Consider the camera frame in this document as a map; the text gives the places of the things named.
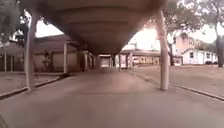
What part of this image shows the grey concrete path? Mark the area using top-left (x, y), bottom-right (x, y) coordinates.
top-left (0, 67), bottom-right (224, 128)

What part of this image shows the concrete kerb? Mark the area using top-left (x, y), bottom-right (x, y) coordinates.
top-left (0, 73), bottom-right (71, 101)
top-left (127, 70), bottom-right (224, 102)

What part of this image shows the concrete walkway canopy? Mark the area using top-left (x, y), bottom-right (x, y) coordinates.
top-left (18, 0), bottom-right (168, 56)

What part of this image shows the pale concrete pillar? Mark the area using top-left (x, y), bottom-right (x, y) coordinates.
top-left (24, 15), bottom-right (40, 92)
top-left (154, 9), bottom-right (171, 92)

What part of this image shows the tree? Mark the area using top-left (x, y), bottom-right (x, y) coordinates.
top-left (0, 0), bottom-right (32, 48)
top-left (163, 0), bottom-right (205, 67)
top-left (196, 0), bottom-right (224, 68)

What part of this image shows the pink building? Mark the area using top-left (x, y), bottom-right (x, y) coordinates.
top-left (174, 32), bottom-right (196, 55)

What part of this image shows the low brown building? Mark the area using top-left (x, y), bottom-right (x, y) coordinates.
top-left (0, 34), bottom-right (98, 74)

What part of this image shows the white building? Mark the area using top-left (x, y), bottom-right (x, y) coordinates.
top-left (181, 48), bottom-right (219, 66)

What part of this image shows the row of canopy pillars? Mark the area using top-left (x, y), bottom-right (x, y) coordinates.
top-left (62, 41), bottom-right (134, 74)

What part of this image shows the low long building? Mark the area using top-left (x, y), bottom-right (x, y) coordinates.
top-left (119, 49), bottom-right (183, 69)

